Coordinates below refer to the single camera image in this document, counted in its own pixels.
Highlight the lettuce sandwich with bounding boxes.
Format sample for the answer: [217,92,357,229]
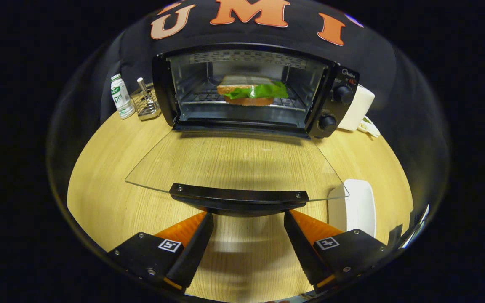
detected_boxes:
[216,76,289,106]

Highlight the white ribbed plate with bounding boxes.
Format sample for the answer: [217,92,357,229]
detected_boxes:
[328,179,377,238]

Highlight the small metal utensil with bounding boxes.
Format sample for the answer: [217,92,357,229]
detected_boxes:
[136,77,152,104]

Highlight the white bottle green label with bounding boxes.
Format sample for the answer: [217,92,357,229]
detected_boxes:
[110,74,136,120]

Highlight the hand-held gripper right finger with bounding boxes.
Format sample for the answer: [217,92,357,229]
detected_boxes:
[284,209,388,294]

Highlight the white divided bean dish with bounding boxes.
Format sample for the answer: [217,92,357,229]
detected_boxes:
[357,116,381,138]

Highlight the wire mesh basket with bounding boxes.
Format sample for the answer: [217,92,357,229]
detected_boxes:
[130,83,162,122]

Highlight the black toaster oven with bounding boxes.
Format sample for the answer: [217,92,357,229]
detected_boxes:
[125,42,360,217]

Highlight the white pop-up toaster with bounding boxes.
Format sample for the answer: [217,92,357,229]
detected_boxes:
[337,84,376,132]

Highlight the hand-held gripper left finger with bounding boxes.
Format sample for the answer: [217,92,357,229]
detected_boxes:
[108,210,214,292]

